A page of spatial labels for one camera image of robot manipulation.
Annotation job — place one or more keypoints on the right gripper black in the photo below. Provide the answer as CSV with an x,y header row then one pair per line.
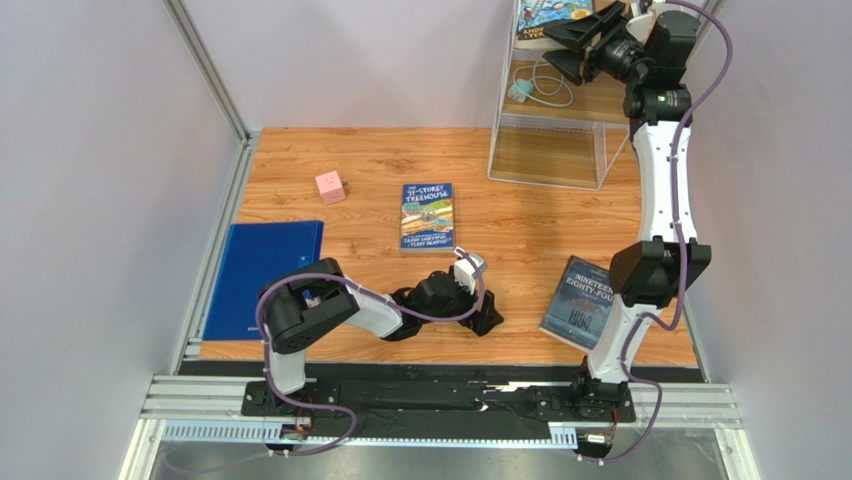
x,y
592,46

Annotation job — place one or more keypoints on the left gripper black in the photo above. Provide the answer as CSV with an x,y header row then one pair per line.
x,y
488,318

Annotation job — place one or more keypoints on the black 169-storey treehouse book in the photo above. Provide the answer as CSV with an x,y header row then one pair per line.
x,y
533,16

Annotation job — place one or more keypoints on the three days to see book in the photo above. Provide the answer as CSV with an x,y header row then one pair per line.
x,y
543,43

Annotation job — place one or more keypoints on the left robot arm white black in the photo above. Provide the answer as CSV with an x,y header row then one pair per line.
x,y
295,311

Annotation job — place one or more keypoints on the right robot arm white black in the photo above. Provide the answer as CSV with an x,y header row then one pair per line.
x,y
648,53

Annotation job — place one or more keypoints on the nineteen eighty-four book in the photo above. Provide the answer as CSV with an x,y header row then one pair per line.
x,y
580,306

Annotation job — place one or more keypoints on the blue 91-storey treehouse book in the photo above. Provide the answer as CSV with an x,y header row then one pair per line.
x,y
427,218

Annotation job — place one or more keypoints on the pink cube power adapter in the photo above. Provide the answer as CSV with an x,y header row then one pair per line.
x,y
331,187

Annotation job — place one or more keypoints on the blue file folder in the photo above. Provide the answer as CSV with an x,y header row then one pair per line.
x,y
256,254

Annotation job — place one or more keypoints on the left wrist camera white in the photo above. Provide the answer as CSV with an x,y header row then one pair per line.
x,y
466,269

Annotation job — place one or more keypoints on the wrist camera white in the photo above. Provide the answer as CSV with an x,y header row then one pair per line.
x,y
466,269
643,12

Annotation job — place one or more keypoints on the light blue charger with cable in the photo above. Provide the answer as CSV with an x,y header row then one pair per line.
x,y
529,85

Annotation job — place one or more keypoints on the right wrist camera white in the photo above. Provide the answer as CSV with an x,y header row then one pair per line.
x,y
643,12

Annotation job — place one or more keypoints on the white wire wooden shelf rack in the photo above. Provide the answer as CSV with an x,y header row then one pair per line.
x,y
570,147

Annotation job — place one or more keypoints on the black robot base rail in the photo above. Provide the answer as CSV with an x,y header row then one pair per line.
x,y
433,402

